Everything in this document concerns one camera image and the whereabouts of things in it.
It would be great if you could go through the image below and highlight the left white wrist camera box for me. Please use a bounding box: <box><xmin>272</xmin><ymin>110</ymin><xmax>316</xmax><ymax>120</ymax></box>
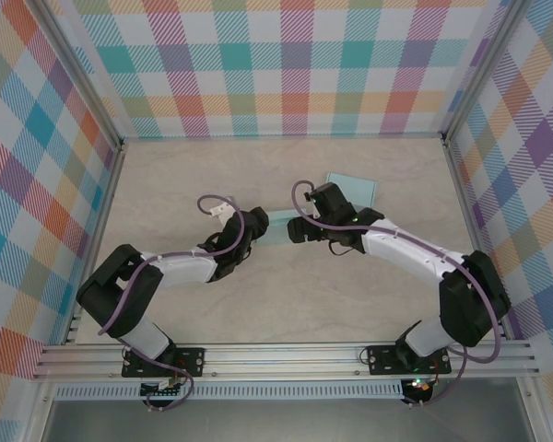
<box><xmin>206</xmin><ymin>201</ymin><xmax>235</xmax><ymax>218</ymax></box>

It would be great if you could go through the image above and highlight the white slotted cable duct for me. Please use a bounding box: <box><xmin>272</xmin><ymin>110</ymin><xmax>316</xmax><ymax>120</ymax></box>
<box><xmin>53</xmin><ymin>379</ymin><xmax>406</xmax><ymax>401</ymax></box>

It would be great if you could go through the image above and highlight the aluminium table edge rail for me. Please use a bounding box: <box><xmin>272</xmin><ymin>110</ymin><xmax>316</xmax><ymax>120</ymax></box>
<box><xmin>64</xmin><ymin>140</ymin><xmax>128</xmax><ymax>345</ymax></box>

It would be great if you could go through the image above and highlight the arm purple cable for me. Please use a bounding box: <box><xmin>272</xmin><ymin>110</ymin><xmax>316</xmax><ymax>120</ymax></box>
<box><xmin>290</xmin><ymin>179</ymin><xmax>501</xmax><ymax>409</ymax></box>
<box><xmin>96</xmin><ymin>194</ymin><xmax>245</xmax><ymax>413</ymax></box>

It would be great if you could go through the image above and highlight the small circuit board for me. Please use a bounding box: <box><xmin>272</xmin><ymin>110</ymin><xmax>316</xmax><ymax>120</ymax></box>
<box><xmin>139</xmin><ymin>379</ymin><xmax>185</xmax><ymax>400</ymax></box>
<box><xmin>404</xmin><ymin>376</ymin><xmax>435</xmax><ymax>395</ymax></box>

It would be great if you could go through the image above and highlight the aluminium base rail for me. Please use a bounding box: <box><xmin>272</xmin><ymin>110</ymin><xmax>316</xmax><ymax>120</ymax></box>
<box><xmin>31</xmin><ymin>339</ymin><xmax>544</xmax><ymax>381</ymax></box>

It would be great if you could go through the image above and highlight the grey metal shelf panel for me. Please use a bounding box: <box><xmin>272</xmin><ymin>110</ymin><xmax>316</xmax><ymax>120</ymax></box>
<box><xmin>41</xmin><ymin>398</ymin><xmax>535</xmax><ymax>442</ymax></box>

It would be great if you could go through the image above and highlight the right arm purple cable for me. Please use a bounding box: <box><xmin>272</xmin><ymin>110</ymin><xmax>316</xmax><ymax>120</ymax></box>
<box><xmin>290</xmin><ymin>179</ymin><xmax>501</xmax><ymax>409</ymax></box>

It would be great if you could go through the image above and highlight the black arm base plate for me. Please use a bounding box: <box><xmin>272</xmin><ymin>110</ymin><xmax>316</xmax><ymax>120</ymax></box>
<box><xmin>365</xmin><ymin>343</ymin><xmax>453</xmax><ymax>377</ymax></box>
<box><xmin>121</xmin><ymin>346</ymin><xmax>207</xmax><ymax>379</ymax></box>

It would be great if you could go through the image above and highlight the aluminium frame post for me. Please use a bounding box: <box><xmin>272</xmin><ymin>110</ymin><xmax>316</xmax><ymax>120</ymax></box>
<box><xmin>440</xmin><ymin>0</ymin><xmax>535</xmax><ymax>146</ymax></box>
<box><xmin>36</xmin><ymin>0</ymin><xmax>125</xmax><ymax>151</ymax></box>

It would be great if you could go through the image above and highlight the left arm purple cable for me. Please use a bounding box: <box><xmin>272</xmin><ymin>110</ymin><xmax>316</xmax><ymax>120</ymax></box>
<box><xmin>96</xmin><ymin>194</ymin><xmax>245</xmax><ymax>413</ymax></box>

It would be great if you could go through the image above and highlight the light blue paper box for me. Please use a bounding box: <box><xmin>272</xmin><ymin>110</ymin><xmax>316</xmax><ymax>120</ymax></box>
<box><xmin>324</xmin><ymin>171</ymin><xmax>380</xmax><ymax>209</ymax></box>
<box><xmin>255</xmin><ymin>208</ymin><xmax>300</xmax><ymax>248</ymax></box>

